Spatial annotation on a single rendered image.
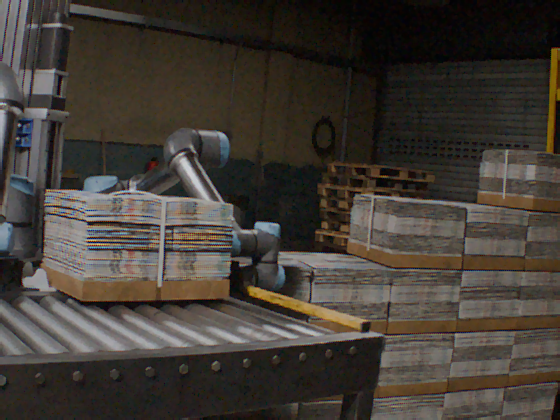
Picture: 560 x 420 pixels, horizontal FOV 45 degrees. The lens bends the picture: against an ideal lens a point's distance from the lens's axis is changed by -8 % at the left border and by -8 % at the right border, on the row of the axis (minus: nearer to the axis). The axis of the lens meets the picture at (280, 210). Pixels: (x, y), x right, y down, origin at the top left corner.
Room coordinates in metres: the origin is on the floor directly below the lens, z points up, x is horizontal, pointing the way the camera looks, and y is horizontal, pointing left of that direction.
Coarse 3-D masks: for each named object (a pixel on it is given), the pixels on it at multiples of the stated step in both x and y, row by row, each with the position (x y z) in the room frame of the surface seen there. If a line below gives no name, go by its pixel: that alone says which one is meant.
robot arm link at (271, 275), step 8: (256, 264) 2.01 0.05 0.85; (264, 264) 2.01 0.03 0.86; (272, 264) 2.01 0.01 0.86; (256, 272) 1.99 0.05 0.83; (264, 272) 2.01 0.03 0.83; (272, 272) 2.02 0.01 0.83; (280, 272) 2.04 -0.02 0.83; (256, 280) 1.98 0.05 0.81; (264, 280) 2.00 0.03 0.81; (272, 280) 2.02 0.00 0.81; (280, 280) 2.04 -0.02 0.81; (264, 288) 2.01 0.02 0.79; (272, 288) 2.03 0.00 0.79
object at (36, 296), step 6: (0, 294) 1.45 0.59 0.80; (6, 294) 1.46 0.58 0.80; (12, 294) 1.47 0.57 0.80; (18, 294) 1.48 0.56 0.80; (24, 294) 1.49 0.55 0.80; (30, 294) 1.50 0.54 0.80; (36, 294) 1.51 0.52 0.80; (42, 294) 1.52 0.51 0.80; (48, 294) 1.52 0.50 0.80; (54, 294) 1.53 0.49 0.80; (60, 294) 1.54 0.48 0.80; (66, 294) 1.55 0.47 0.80; (228, 294) 1.82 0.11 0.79; (234, 294) 1.83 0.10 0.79; (240, 294) 1.84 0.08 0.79; (6, 300) 1.45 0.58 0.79; (12, 300) 1.46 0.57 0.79; (36, 300) 1.50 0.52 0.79; (60, 300) 1.53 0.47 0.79; (240, 300) 1.84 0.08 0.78
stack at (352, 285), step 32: (288, 256) 2.50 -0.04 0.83; (320, 256) 2.57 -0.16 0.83; (352, 256) 2.70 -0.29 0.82; (288, 288) 2.24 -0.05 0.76; (320, 288) 2.29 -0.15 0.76; (352, 288) 2.33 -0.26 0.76; (384, 288) 2.37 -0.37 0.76; (416, 288) 2.41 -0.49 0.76; (448, 288) 2.46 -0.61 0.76; (480, 288) 2.51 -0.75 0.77; (512, 288) 2.56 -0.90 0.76; (320, 320) 2.29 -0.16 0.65; (384, 320) 2.37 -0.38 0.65; (416, 320) 2.42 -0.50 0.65; (384, 352) 2.37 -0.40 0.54; (416, 352) 2.41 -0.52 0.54; (448, 352) 2.46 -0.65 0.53; (480, 352) 2.52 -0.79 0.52; (384, 384) 2.38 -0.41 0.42; (256, 416) 2.23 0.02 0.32; (288, 416) 2.27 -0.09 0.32; (320, 416) 2.30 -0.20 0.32; (384, 416) 2.38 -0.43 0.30; (416, 416) 2.43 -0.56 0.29; (448, 416) 2.48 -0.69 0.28; (480, 416) 2.53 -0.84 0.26
